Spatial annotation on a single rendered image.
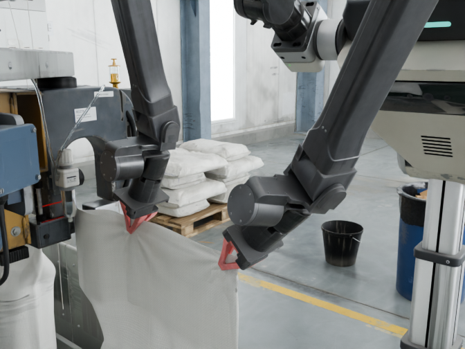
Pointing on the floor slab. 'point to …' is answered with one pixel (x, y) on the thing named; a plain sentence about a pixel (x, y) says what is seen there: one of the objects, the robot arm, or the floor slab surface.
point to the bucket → (341, 242)
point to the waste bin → (412, 235)
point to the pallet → (186, 226)
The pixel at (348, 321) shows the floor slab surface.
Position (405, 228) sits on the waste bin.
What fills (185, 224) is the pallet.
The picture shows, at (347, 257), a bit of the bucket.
